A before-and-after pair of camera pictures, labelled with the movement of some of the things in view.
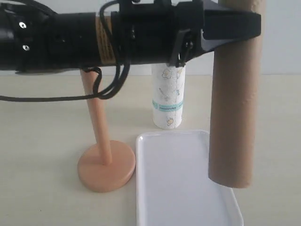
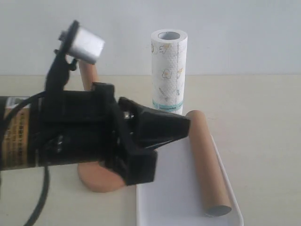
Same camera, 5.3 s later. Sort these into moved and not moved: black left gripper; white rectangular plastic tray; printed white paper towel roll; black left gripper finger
Moved: black left gripper finger; black left gripper
Not moved: white rectangular plastic tray; printed white paper towel roll
